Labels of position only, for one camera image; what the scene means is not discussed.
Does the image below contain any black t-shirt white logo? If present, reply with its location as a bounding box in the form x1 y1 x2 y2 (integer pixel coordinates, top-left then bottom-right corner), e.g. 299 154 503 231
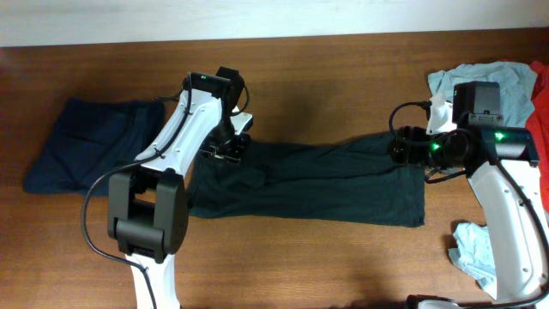
187 133 425 227

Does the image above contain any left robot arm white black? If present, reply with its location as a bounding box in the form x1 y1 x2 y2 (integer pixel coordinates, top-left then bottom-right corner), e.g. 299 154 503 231
107 67 253 308

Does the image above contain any light grey-blue t-shirt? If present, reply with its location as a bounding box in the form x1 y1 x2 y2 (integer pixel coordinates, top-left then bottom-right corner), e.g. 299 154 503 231
426 61 540 297

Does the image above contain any red garment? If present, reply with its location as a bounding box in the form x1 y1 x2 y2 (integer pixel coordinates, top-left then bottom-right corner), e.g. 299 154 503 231
499 59 549 211

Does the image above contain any folded navy blue garment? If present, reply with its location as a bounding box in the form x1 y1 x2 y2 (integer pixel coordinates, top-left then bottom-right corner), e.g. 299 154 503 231
22 99 165 195

